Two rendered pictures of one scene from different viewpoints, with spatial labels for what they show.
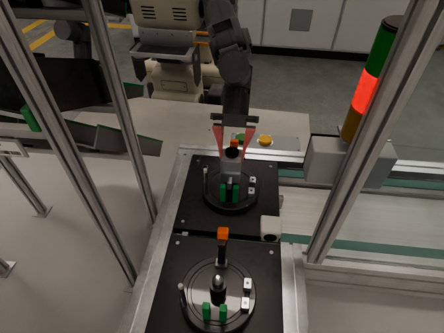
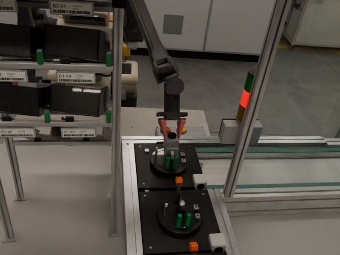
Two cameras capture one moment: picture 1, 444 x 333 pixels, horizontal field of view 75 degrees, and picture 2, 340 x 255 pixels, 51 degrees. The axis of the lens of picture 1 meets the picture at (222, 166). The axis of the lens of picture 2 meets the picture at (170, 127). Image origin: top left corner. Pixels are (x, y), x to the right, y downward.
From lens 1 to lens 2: 66 cm
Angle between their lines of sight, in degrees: 17
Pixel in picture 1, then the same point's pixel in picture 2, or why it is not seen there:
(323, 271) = (234, 203)
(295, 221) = (211, 179)
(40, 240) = (29, 215)
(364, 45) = (231, 46)
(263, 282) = (202, 209)
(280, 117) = not seen: hidden behind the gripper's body
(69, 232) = (50, 208)
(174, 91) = not seen: hidden behind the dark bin
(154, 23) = not seen: hidden behind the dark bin
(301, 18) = (173, 23)
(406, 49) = (257, 84)
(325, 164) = (230, 133)
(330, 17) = (199, 22)
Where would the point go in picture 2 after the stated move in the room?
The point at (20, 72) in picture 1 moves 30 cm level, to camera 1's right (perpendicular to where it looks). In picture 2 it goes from (118, 97) to (231, 92)
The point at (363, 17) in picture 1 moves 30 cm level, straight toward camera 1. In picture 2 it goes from (227, 23) to (226, 32)
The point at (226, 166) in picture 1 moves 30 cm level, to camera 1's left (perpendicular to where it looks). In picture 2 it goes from (169, 144) to (80, 151)
